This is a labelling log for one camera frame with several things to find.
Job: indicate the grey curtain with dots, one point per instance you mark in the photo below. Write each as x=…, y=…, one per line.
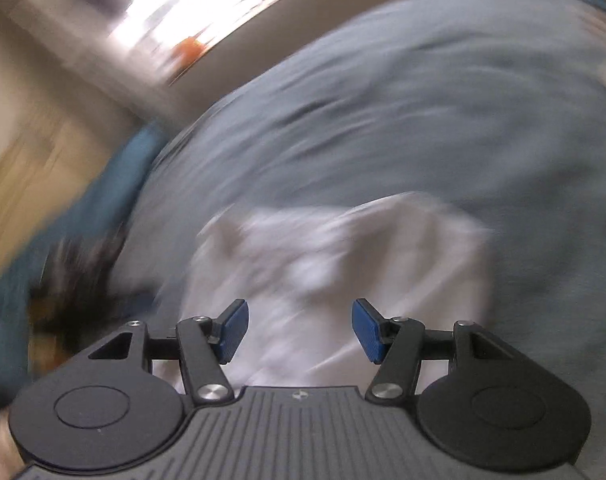
x=98, y=80

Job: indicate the black white plaid shirt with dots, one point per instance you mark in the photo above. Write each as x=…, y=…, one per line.
x=78, y=280

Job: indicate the cream carved headboard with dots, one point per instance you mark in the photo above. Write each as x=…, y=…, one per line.
x=23, y=185

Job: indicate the orange bag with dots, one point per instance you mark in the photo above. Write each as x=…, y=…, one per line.
x=188, y=50

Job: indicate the grey bed blanket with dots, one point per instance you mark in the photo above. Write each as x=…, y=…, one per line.
x=383, y=110

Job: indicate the blue pillow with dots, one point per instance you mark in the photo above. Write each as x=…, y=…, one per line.
x=83, y=220

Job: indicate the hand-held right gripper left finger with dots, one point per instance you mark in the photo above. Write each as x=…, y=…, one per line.
x=233, y=331

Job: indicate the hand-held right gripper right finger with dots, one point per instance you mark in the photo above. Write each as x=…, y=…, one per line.
x=367, y=331

